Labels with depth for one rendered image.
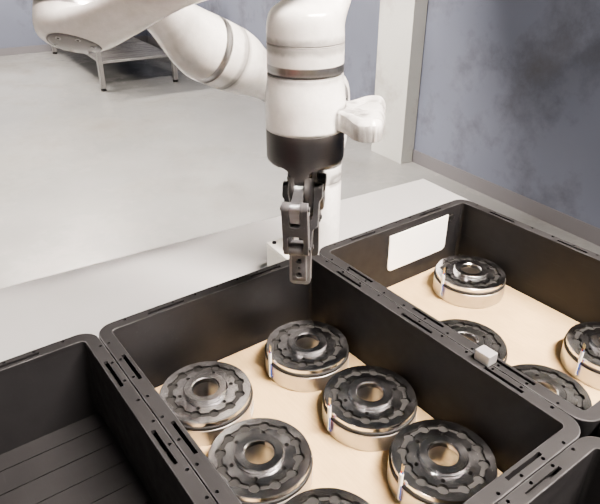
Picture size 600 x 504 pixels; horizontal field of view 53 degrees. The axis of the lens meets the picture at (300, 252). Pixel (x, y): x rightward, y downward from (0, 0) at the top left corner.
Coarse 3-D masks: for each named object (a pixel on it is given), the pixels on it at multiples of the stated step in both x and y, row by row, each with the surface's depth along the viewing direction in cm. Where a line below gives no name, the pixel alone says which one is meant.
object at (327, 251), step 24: (408, 216) 89; (432, 216) 91; (504, 216) 89; (360, 240) 83; (552, 240) 83; (336, 264) 77; (384, 288) 72; (456, 336) 63; (528, 384) 57; (576, 408) 54
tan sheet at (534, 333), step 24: (408, 288) 90; (432, 288) 90; (432, 312) 85; (456, 312) 85; (480, 312) 85; (504, 312) 85; (528, 312) 85; (552, 312) 85; (504, 336) 80; (528, 336) 80; (552, 336) 80; (528, 360) 76; (552, 360) 76
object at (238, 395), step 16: (192, 368) 69; (208, 368) 70; (224, 368) 69; (176, 384) 67; (240, 384) 67; (176, 400) 65; (224, 400) 65; (240, 400) 65; (176, 416) 63; (192, 416) 63; (208, 416) 63; (224, 416) 63
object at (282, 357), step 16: (304, 320) 78; (272, 336) 75; (288, 336) 75; (336, 336) 75; (272, 352) 72; (288, 352) 72; (336, 352) 72; (288, 368) 69; (304, 368) 69; (320, 368) 69
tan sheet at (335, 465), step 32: (256, 352) 77; (256, 384) 72; (256, 416) 67; (288, 416) 67; (320, 416) 67; (416, 416) 67; (320, 448) 63; (352, 448) 63; (320, 480) 59; (352, 480) 59; (384, 480) 59
